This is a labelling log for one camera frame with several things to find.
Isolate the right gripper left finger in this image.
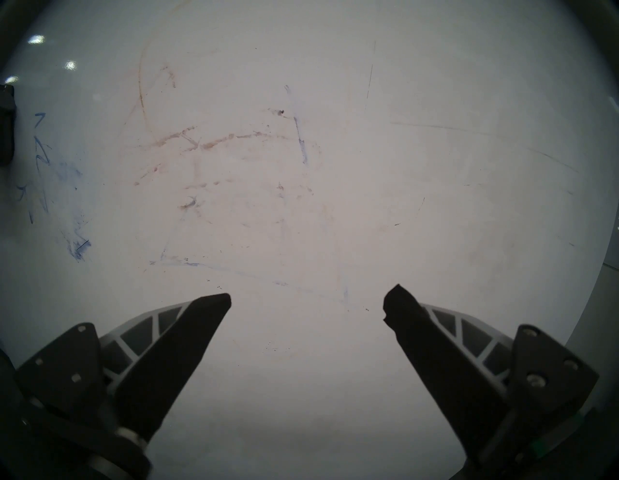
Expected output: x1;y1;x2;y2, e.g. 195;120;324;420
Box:
15;292;232;442

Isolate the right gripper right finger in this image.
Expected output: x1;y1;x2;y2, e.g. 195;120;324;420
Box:
383;284;600;461

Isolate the dark grey whiteboard eraser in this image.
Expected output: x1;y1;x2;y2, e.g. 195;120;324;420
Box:
0;84;16;166

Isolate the white freestanding whiteboard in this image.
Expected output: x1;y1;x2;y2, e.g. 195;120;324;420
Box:
0;0;619;480

